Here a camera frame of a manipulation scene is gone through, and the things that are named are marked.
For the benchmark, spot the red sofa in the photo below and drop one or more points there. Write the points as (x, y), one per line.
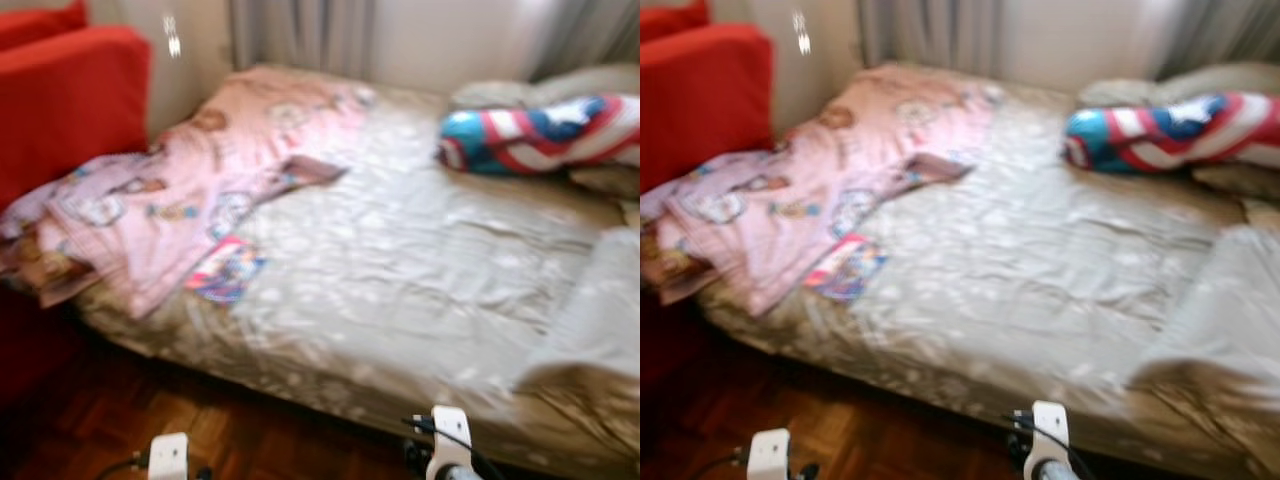
(60, 110)
(700, 100)

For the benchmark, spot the colourful manga comic book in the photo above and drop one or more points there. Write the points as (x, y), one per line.
(846, 268)
(226, 270)

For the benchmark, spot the folded beige quilt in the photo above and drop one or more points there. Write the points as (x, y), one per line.
(595, 310)
(1215, 310)

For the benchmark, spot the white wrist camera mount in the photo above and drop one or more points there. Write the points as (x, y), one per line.
(769, 455)
(1050, 430)
(452, 435)
(168, 458)

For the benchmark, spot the pink cartoon print blanket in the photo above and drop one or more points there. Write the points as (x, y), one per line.
(800, 190)
(180, 190)

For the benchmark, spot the beige floral pillow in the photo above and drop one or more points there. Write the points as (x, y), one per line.
(1190, 84)
(560, 88)
(1240, 184)
(610, 182)

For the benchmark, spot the bed with beige floral sheet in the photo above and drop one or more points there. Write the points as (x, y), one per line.
(420, 270)
(1040, 270)

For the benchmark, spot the grey curtain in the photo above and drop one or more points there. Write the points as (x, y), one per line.
(300, 35)
(930, 32)
(1225, 35)
(595, 35)

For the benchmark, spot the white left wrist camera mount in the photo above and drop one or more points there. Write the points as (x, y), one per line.
(769, 455)
(168, 458)

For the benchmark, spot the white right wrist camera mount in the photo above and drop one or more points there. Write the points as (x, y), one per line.
(452, 435)
(1050, 430)

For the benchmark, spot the blue red striped shield pillow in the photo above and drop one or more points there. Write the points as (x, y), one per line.
(540, 135)
(1170, 132)

